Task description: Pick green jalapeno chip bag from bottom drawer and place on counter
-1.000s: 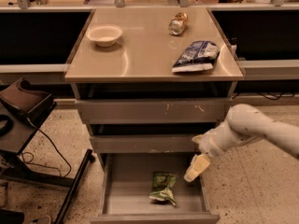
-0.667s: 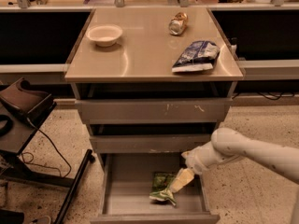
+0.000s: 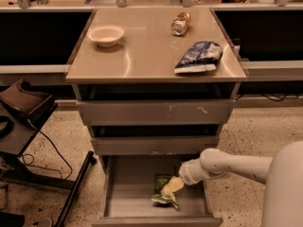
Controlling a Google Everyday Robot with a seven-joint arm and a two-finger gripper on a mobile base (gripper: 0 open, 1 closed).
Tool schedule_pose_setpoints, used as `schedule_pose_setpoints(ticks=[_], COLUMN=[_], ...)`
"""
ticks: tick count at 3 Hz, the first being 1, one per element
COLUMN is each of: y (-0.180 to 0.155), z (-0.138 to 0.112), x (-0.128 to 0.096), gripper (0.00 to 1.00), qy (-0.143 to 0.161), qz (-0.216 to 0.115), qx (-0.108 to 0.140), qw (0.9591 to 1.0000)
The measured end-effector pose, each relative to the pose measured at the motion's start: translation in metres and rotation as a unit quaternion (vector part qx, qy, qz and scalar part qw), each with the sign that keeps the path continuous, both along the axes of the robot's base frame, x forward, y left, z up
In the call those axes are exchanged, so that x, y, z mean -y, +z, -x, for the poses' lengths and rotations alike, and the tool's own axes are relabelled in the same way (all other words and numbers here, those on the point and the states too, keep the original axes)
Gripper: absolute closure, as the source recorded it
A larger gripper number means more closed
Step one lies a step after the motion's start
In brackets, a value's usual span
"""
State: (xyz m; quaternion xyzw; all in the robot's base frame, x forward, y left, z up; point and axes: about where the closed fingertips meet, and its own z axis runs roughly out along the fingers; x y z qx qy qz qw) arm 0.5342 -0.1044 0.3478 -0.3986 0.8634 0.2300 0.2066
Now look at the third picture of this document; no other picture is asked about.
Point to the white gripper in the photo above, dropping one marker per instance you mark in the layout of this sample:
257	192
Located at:
189	172

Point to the green jalapeno chip bag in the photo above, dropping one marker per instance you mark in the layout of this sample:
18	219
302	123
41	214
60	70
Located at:
161	194

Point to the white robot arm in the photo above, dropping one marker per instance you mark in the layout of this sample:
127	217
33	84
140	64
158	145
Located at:
281	174

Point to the middle grey drawer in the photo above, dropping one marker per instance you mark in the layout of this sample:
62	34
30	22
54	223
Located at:
156	145

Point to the grey drawer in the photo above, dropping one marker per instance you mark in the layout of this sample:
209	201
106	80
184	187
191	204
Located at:
155	112
129	185
156	145

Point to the bottom grey drawer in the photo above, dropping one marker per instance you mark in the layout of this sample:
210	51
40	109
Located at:
129	185

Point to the top grey drawer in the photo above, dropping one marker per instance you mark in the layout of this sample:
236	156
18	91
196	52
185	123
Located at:
155	112

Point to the grey drawer cabinet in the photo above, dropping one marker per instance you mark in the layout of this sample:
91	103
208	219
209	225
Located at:
141	67

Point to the blue white chip bag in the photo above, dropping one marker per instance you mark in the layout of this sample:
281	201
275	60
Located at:
201	57

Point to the white sneaker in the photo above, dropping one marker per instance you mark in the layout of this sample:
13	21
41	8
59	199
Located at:
46	222

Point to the black headset device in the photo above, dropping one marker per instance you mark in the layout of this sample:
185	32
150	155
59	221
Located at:
28	107

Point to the gold soda can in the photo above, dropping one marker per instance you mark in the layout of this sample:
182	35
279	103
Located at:
180	24

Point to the white bowl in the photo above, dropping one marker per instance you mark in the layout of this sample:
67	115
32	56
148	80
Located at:
106	36

